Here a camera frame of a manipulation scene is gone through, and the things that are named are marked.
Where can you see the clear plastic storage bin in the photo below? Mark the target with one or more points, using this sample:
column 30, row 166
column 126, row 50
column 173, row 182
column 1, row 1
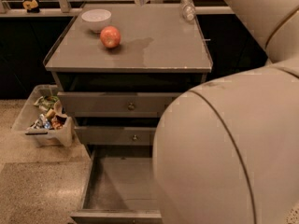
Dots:
column 30, row 113

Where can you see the yellow black small object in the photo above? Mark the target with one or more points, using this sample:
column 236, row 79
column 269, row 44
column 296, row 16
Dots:
column 31, row 6

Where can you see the green snack bag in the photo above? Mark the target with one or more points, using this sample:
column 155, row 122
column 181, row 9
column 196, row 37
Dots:
column 45, row 103

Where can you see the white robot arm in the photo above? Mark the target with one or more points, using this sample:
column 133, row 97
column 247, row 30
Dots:
column 227, row 151

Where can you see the blue snack packet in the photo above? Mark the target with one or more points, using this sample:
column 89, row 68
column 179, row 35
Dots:
column 41, row 123

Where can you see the grey bottom drawer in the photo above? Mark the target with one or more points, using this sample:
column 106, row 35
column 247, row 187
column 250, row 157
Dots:
column 119, row 188

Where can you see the white bowl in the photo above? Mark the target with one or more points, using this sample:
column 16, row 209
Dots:
column 97, row 19

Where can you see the brown snack packet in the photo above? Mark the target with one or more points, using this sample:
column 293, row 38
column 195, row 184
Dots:
column 57, row 122

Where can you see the red apple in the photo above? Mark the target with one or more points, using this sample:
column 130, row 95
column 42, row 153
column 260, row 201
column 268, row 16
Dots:
column 110, row 37

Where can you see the grey drawer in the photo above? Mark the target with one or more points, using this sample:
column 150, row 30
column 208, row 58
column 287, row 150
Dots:
column 116, row 104
column 119, row 188
column 115, row 136

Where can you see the grey top drawer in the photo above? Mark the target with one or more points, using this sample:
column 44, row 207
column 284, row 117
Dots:
column 116, row 104

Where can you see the grey drawer cabinet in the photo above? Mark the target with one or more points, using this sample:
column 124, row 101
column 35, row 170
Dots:
column 159, row 52

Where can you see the grey middle drawer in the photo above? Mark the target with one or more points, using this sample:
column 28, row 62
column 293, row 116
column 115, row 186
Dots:
column 115, row 136

